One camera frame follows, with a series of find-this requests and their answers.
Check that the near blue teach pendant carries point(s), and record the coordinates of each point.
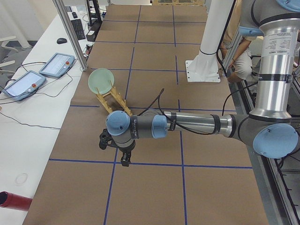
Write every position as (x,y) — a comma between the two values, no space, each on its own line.
(24,86)

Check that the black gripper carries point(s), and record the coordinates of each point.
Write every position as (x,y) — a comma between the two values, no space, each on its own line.
(125,149)

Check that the red cylinder tube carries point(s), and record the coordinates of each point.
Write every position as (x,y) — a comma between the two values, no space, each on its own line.
(14,201)

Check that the wooden dish rack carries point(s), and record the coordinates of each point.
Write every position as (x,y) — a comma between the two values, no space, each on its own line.
(113,100)

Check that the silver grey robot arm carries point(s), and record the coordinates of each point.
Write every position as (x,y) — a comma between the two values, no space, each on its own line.
(267,128)

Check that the blue teach pendant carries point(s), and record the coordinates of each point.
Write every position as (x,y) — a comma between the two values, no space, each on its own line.
(24,86)
(57,65)

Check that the seated person in beige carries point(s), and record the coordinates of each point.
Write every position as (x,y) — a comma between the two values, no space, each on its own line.
(241,60)

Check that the black keyboard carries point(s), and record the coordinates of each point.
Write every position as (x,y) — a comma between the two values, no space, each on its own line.
(78,29)

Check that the far blue teach pendant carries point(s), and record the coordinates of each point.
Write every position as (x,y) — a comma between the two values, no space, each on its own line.
(57,65)

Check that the pale green round plate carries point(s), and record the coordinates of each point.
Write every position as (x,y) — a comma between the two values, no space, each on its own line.
(101,81)

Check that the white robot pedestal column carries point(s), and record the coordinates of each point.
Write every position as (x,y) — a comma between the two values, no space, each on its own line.
(204,67)

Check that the black box on table edge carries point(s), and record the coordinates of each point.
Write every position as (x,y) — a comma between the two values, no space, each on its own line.
(93,32)

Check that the black computer mouse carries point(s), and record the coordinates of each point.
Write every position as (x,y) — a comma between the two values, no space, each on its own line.
(61,40)

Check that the aluminium frame post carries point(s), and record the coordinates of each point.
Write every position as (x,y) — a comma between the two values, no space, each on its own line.
(71,33)

